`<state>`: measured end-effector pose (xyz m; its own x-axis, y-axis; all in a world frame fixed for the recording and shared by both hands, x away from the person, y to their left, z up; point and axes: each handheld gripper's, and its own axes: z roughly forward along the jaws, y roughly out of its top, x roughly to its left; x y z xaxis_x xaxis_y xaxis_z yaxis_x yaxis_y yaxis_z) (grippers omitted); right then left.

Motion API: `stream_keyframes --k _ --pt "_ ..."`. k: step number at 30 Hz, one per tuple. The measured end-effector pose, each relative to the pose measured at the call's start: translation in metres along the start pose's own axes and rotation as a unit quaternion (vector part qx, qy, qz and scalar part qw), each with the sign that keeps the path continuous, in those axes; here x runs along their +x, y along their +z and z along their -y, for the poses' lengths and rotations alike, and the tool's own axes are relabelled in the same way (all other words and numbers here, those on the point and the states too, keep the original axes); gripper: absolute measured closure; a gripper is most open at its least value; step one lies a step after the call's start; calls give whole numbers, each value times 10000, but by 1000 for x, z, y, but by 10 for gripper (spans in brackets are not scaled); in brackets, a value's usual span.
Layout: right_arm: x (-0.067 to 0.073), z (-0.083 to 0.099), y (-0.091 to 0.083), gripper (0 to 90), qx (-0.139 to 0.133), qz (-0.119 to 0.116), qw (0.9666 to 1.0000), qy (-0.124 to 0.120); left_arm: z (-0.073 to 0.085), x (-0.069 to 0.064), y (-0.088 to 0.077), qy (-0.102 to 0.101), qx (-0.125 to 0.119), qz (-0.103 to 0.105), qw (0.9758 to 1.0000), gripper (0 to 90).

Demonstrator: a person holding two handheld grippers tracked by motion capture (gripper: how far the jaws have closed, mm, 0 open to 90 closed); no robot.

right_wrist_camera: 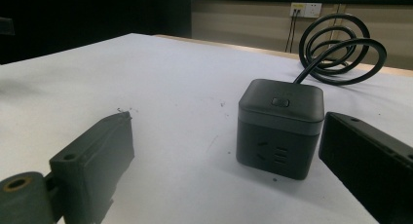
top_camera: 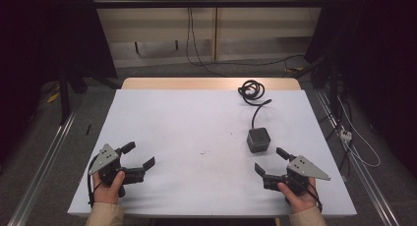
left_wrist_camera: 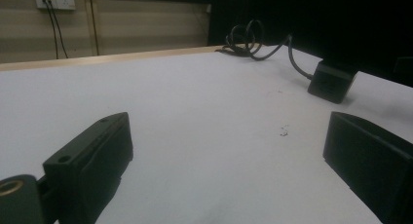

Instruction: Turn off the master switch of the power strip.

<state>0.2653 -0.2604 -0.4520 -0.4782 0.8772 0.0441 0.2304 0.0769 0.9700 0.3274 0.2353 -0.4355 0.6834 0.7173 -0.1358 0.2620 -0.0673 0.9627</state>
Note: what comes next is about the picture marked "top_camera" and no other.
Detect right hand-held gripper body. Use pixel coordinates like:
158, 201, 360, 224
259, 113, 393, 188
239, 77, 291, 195
263, 154, 331, 198

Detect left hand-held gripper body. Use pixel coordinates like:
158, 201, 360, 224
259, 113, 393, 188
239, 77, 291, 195
88, 142, 146, 198

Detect person's left hand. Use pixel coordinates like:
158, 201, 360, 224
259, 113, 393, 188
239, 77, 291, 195
91, 170, 127, 205

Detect person's right hand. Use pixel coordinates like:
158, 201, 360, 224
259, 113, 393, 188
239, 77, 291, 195
277, 178, 319, 215

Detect black cube power adapter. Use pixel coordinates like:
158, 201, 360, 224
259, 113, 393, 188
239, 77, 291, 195
246, 127, 272, 154

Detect white table mat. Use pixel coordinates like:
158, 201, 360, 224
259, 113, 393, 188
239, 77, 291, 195
67, 88, 358, 218

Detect black curtain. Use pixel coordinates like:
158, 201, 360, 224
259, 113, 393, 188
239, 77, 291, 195
0, 0, 118, 165
304, 0, 417, 180

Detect left hand-held gripper black cable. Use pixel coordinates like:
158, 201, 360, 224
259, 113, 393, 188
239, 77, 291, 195
87, 154, 103, 206

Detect hand-held gripper black cable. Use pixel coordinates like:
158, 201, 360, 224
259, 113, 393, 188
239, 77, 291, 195
304, 181, 324, 214
87, 154, 103, 206

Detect right hand-held gripper black cable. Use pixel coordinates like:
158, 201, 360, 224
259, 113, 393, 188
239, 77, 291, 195
304, 181, 324, 214

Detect aluminium floor rail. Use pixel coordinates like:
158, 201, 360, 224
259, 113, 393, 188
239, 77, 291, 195
6, 110, 81, 226
315, 88, 400, 226

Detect white floor cable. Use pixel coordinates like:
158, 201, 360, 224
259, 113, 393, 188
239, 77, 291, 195
336, 95, 382, 169

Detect coiled black adapter cable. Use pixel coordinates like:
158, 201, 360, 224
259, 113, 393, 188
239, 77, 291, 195
237, 80, 273, 131

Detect black floor cable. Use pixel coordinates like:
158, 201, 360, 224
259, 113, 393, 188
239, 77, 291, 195
196, 54, 307, 69

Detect hanging black wall cables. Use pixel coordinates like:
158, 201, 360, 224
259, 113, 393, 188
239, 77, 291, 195
185, 6, 228, 79

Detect black horizontal frame bar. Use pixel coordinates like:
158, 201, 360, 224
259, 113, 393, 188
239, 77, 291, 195
90, 0, 328, 10

